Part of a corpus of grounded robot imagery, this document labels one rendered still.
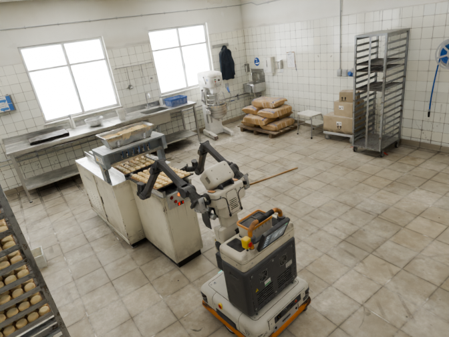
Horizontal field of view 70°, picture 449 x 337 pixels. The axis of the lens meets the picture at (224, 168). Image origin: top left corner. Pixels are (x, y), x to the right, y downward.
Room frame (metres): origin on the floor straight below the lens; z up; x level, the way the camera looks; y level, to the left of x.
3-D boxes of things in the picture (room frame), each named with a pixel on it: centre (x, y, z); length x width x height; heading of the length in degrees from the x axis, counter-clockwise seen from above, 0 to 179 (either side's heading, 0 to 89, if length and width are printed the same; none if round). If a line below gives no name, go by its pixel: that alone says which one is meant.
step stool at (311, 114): (6.10, -1.86, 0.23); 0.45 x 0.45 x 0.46; 24
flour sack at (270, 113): (6.57, -1.24, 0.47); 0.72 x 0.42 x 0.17; 127
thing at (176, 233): (2.97, 0.68, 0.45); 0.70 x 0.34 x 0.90; 37
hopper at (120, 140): (3.38, 0.99, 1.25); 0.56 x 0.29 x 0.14; 127
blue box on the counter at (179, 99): (6.69, 0.79, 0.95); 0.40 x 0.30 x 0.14; 125
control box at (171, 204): (2.68, 0.47, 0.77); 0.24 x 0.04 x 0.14; 127
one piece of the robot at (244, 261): (1.90, -0.14, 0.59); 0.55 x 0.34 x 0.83; 128
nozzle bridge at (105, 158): (3.38, 0.99, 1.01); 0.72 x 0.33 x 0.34; 127
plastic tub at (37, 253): (3.01, 2.31, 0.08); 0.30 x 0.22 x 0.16; 120
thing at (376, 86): (4.86, -2.53, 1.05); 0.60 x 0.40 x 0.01; 125
